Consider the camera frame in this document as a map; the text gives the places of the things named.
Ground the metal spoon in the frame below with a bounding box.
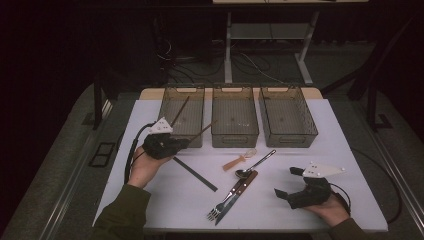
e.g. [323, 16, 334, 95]
[235, 149, 277, 180]

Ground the person's left hand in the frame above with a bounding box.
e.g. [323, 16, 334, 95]
[127, 146, 174, 189]

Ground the person's right hand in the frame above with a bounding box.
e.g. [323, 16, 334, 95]
[301, 193, 351, 228]

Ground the wooden-handled knife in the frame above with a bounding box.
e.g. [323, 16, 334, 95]
[214, 172, 259, 227]

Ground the brown chopstick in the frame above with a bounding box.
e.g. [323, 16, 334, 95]
[188, 120, 218, 143]
[170, 95, 190, 128]

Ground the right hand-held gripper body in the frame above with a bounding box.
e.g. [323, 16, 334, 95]
[286, 162, 346, 210]

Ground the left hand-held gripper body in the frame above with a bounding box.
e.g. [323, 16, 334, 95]
[142, 117, 183, 160]

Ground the black metal stand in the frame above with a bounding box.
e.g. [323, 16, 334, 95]
[366, 76, 394, 131]
[93, 79, 104, 131]

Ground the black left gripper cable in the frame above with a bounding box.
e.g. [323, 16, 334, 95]
[123, 122, 156, 184]

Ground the white table mat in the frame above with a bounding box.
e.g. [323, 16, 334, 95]
[92, 98, 389, 233]

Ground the tangle of black floor cables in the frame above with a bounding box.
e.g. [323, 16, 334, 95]
[156, 36, 228, 84]

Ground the grey metal-framed desk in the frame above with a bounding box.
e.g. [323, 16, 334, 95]
[212, 0, 370, 87]

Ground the wooden-handled fork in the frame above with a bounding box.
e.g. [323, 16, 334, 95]
[206, 171, 258, 222]

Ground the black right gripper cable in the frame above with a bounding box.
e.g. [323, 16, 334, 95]
[329, 182, 353, 214]

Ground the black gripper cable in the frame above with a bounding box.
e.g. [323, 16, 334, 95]
[123, 122, 156, 184]
[329, 182, 353, 214]

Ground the long black floor cable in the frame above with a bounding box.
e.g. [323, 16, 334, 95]
[351, 147, 403, 224]

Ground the small wooden-handled clear spoon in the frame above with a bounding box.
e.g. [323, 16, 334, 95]
[222, 148, 258, 173]

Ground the white floor cable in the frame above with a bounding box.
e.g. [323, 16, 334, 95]
[238, 51, 286, 85]

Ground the aluminium floor rail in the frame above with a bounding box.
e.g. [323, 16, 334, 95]
[371, 129, 424, 218]
[39, 99, 114, 240]

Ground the black chopstick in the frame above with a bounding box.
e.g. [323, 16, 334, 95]
[172, 157, 218, 193]
[173, 156, 219, 192]

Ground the brown translucent plastic bin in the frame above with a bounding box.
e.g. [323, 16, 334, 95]
[210, 84, 260, 149]
[258, 85, 319, 149]
[153, 85, 206, 149]

